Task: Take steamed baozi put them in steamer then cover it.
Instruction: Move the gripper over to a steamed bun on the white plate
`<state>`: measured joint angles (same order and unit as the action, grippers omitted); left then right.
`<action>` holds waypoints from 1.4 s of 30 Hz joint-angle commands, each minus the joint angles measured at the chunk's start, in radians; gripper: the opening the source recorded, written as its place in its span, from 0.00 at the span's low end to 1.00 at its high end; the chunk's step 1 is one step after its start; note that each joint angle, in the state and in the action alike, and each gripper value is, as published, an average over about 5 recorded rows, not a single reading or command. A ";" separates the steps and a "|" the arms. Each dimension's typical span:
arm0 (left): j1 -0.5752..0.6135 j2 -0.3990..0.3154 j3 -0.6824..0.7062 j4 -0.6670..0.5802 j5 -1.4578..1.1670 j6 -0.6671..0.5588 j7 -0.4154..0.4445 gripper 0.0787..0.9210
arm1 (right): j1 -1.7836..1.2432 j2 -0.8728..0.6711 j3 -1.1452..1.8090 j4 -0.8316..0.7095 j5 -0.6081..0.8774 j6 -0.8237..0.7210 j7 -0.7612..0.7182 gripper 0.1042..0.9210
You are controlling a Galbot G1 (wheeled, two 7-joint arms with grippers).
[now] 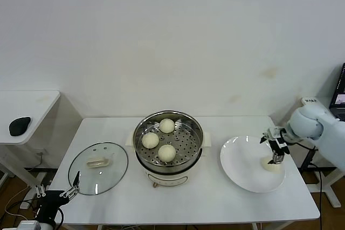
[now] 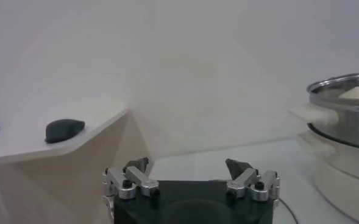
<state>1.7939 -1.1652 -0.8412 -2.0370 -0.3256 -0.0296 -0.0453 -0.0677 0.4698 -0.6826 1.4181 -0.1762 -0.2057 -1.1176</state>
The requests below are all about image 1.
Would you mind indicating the black laptop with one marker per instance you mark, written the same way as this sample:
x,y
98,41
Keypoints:
x,y
340,92

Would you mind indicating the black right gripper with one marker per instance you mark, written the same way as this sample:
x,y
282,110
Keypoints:
x,y
280,143

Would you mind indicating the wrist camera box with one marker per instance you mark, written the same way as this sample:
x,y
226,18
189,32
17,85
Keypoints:
x,y
275,133
28,225

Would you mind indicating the cream electric cooker base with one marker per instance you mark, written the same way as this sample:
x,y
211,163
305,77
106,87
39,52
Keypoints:
x,y
167,180

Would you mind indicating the white label sticker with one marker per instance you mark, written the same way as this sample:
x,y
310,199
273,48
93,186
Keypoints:
x,y
311,100

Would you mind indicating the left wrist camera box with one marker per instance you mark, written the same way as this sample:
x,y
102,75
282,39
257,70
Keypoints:
x,y
28,225

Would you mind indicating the perforated steel steamer pot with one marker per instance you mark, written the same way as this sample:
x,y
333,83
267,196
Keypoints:
x,y
194,133

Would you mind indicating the large white plate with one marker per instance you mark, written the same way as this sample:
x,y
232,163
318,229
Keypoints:
x,y
242,160

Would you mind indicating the white steamed baozi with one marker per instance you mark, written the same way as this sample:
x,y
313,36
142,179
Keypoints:
x,y
167,126
166,153
150,140
272,168

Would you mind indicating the black computer mouse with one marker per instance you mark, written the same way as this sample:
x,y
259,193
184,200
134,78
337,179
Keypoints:
x,y
20,125

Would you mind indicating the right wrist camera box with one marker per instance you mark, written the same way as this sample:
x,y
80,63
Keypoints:
x,y
275,133

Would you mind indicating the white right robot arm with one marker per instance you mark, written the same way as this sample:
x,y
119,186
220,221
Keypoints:
x,y
304,122

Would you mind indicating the round glass pot lid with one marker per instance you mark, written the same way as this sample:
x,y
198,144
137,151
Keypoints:
x,y
81,165

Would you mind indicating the white side desk with mouse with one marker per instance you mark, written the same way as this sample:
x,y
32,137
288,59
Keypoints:
x,y
27,100

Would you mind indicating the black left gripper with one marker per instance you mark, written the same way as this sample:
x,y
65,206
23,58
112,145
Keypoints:
x,y
51,201

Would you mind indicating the white side desk with laptop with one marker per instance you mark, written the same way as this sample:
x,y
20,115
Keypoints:
x,y
324,101

